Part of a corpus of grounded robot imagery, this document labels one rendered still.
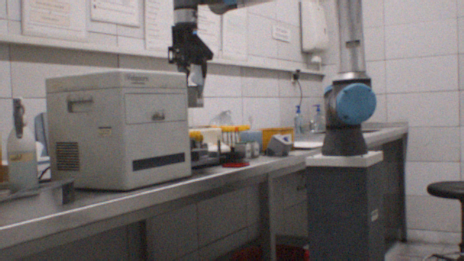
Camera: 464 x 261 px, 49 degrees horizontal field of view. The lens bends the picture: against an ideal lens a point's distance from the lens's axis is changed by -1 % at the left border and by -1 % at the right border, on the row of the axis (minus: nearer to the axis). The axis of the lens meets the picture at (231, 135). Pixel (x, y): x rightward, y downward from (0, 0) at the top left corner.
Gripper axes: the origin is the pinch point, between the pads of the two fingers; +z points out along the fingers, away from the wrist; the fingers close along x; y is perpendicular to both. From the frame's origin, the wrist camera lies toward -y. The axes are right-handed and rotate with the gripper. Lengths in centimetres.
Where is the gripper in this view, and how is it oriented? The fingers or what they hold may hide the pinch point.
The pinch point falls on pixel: (193, 92)
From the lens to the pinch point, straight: 155.9
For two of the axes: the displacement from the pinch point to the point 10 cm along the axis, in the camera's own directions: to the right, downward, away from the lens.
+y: -5.3, 0.7, -8.5
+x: 8.5, -0.1, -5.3
